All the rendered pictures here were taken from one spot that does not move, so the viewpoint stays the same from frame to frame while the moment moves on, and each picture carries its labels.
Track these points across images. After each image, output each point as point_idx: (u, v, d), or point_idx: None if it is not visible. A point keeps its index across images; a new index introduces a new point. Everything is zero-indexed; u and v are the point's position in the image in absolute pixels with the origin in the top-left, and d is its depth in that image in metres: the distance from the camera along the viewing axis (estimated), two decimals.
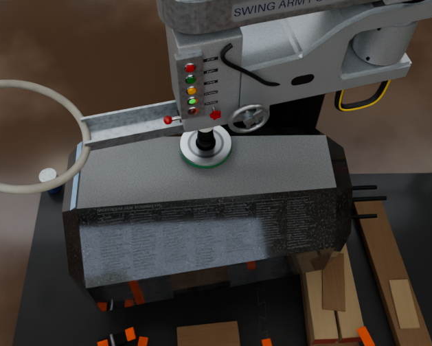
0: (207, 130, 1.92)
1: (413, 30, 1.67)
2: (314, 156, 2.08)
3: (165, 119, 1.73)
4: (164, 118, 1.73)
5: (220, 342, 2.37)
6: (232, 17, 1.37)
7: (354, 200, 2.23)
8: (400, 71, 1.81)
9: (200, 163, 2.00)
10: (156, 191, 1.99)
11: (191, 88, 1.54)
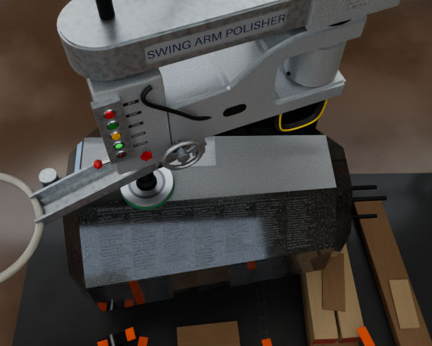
0: None
1: (332, 57, 1.60)
2: (314, 156, 2.08)
3: (95, 164, 1.63)
4: (93, 163, 1.64)
5: (220, 342, 2.37)
6: (146, 60, 1.29)
7: (354, 200, 2.23)
8: (335, 90, 1.77)
9: (131, 200, 1.94)
10: None
11: (115, 133, 1.45)
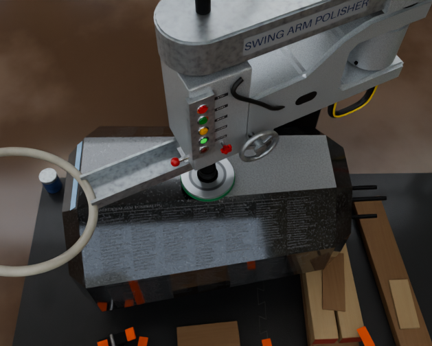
0: None
1: (402, 36, 1.65)
2: (314, 156, 2.08)
3: (173, 162, 1.64)
4: (171, 160, 1.64)
5: (220, 342, 2.37)
6: (243, 51, 1.30)
7: (354, 200, 2.23)
8: (394, 73, 1.81)
9: (214, 195, 1.92)
10: (156, 191, 1.99)
11: (202, 128, 1.46)
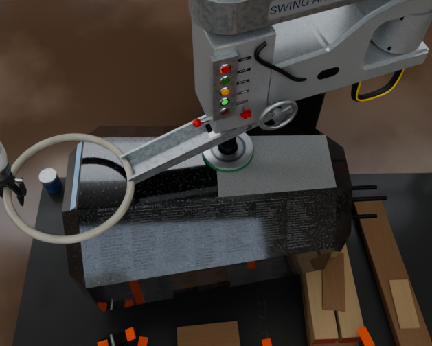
0: None
1: None
2: (314, 156, 2.08)
3: (194, 122, 1.72)
4: (193, 121, 1.73)
5: (220, 342, 2.37)
6: (268, 15, 1.37)
7: (354, 200, 2.23)
8: (419, 58, 1.85)
9: (204, 152, 2.06)
10: (156, 191, 1.99)
11: (224, 89, 1.54)
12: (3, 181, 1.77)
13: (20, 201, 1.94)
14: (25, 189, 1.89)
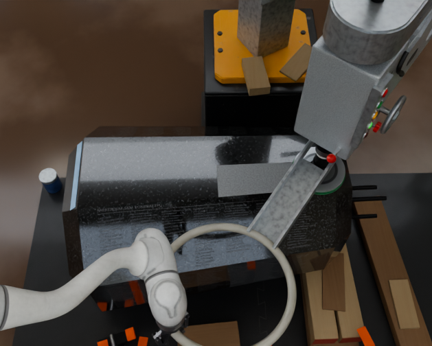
0: None
1: None
2: None
3: (332, 158, 1.64)
4: (329, 158, 1.65)
5: (220, 342, 2.37)
6: (416, 25, 1.35)
7: (354, 200, 2.23)
8: None
9: None
10: (156, 191, 1.99)
11: (376, 112, 1.49)
12: None
13: None
14: None
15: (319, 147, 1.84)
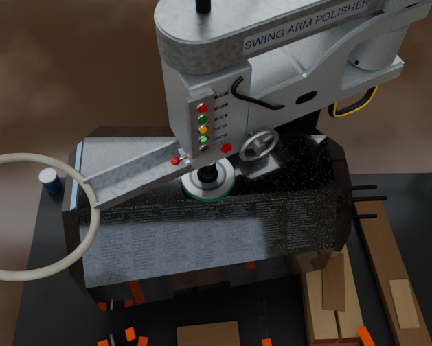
0: (211, 163, 1.85)
1: (402, 36, 1.65)
2: (314, 156, 2.08)
3: (173, 160, 1.64)
4: (171, 159, 1.64)
5: (220, 342, 2.37)
6: (243, 50, 1.30)
7: (354, 200, 2.23)
8: (395, 73, 1.81)
9: (196, 193, 1.93)
10: (156, 191, 1.99)
11: (202, 127, 1.46)
12: None
13: None
14: None
15: None
